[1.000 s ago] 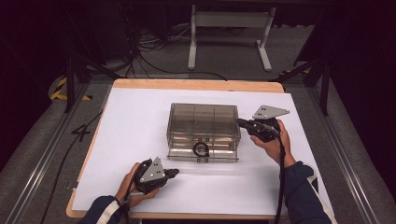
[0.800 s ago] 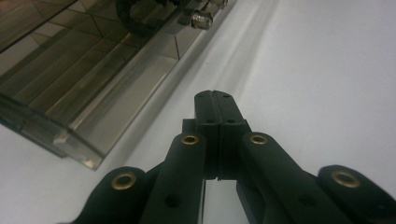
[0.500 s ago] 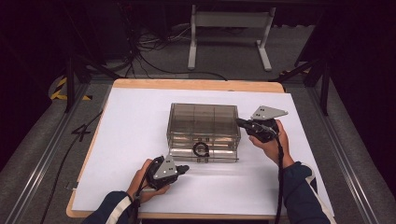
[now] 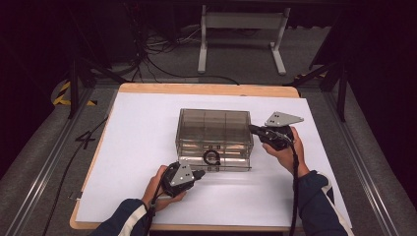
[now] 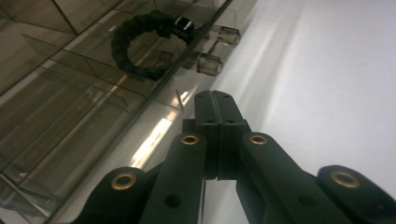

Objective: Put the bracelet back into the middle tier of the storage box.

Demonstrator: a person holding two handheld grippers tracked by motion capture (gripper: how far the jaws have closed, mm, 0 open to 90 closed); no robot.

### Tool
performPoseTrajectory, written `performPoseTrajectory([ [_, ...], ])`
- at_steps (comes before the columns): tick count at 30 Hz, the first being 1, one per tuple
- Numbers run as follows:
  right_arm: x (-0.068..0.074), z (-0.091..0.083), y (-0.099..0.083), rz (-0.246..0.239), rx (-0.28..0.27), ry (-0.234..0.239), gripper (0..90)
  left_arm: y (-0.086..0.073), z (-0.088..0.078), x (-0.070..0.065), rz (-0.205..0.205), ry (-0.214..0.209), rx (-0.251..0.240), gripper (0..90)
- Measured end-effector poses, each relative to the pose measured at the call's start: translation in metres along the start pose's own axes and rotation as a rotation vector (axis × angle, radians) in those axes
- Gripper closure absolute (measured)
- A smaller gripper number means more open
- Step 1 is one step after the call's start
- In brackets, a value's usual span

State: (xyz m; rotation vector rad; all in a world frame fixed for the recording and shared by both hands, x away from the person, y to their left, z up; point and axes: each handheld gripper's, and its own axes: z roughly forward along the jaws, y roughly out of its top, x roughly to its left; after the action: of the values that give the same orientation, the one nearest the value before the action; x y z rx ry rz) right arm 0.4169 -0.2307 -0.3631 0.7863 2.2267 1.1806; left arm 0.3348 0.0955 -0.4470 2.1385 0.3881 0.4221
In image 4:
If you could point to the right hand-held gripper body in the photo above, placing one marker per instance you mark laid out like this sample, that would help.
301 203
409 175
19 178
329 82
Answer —
277 136

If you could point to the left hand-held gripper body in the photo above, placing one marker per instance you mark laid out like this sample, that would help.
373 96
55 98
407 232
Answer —
182 175

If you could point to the clear grey drawer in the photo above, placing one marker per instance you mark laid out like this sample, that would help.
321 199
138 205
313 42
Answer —
190 146
236 164

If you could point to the clear grey drawer box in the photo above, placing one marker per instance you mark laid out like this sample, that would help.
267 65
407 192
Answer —
213 126

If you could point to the person's right hand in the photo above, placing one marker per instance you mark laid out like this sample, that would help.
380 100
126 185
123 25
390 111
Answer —
290 159

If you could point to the person's left hand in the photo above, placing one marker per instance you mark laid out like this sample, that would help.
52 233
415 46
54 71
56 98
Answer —
154 190

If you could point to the white paper sheet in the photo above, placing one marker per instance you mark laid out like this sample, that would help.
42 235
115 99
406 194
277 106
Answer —
137 131

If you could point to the black metal stand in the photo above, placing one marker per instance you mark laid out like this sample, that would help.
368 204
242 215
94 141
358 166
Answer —
342 98
73 88

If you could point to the yellow black floor tape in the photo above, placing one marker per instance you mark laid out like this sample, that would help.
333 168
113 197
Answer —
62 98

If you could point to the small metal bracket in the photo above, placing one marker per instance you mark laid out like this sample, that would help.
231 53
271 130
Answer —
76 196

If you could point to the white metal stand frame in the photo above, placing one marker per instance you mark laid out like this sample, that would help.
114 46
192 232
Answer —
244 20

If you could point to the aluminium floor rail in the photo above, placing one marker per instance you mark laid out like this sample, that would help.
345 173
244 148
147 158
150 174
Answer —
49 164
377 203

